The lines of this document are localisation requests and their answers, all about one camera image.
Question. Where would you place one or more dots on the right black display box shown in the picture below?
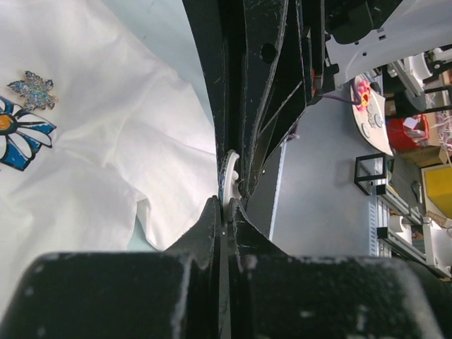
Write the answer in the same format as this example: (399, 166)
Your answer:
(368, 170)

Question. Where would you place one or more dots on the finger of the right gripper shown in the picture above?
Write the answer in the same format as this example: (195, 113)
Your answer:
(274, 91)
(206, 26)

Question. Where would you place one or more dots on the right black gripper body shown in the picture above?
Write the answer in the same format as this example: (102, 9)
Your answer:
(345, 21)

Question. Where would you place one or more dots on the white t-shirt with flower print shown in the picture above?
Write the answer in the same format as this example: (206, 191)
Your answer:
(128, 141)

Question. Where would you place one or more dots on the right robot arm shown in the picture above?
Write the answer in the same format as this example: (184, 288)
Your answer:
(401, 28)

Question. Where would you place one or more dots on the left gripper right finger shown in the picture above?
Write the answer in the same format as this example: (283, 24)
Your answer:
(276, 295)

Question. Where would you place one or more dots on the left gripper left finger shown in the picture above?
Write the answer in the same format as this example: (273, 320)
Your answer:
(168, 294)

